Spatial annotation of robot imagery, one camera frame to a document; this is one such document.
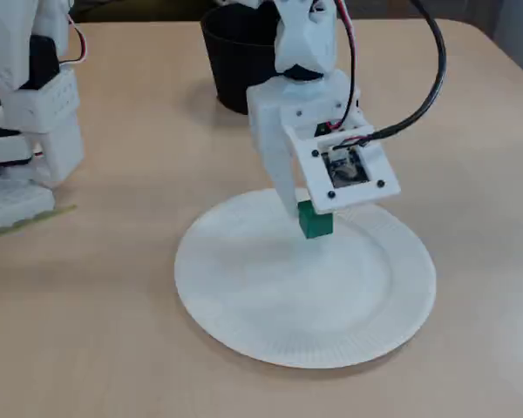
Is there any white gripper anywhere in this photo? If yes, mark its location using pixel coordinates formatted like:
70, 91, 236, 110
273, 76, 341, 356
247, 69, 362, 219

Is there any green cube block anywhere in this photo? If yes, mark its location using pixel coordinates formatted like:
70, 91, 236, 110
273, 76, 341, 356
296, 199, 335, 240

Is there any black round pot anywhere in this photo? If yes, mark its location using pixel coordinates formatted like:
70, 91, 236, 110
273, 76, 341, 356
200, 3, 289, 116

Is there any white paper plate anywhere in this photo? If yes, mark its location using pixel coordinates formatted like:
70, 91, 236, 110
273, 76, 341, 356
173, 187, 437, 370

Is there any yellow-green base mat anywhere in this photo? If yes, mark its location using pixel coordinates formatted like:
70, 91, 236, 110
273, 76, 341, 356
0, 204, 78, 245

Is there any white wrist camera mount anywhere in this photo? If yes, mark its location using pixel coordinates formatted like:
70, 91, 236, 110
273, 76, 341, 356
281, 98, 403, 215

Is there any red white black servo wire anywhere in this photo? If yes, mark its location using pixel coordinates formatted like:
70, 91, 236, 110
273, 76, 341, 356
59, 11, 90, 67
324, 0, 362, 131

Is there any thick black camera cable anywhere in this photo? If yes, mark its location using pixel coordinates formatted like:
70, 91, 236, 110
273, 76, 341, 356
333, 0, 448, 152

